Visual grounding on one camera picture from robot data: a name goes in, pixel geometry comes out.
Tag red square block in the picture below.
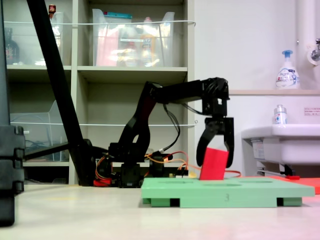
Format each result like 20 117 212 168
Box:
199 147 230 181

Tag green shape-hole board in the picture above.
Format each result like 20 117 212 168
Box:
141 176 316 209

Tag circuit board with connectors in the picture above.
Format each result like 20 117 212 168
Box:
168 169 198 179

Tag small clear sanitizer bottle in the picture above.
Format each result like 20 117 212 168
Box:
272 104 288 125

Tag white sink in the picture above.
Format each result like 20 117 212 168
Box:
241 123 320 166

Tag white blue soap pump bottle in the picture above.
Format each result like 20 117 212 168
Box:
275 49 300 90

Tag yellow bottle with pink cap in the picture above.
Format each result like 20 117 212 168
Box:
139 16 157 67

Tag red base clamp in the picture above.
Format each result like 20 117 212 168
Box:
93 176 113 187

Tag large clear plastic bin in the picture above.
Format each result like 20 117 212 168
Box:
91 8 176 68

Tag beige shelf unit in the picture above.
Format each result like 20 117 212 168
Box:
2 0 196 186

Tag metal faucet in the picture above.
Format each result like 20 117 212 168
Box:
306 38 320 62

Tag white vertical pipe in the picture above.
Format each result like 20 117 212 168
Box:
295 0 320 90

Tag black tripod brace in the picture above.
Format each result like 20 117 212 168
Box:
23 142 71 161

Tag black tripod leg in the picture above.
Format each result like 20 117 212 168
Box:
26 0 95 187

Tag clear slanted plastic bin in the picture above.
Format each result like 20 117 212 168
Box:
9 99 70 163

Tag notched black stack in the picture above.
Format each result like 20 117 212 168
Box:
0 124 26 227

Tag dark bottle with red label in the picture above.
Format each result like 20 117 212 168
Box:
4 27 21 66

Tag black arm wires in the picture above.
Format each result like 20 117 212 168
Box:
162 101 209 154

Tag red-print wall sticker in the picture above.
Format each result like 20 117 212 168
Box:
303 107 320 117

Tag orange wire loops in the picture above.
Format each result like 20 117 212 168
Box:
94 151 190 181

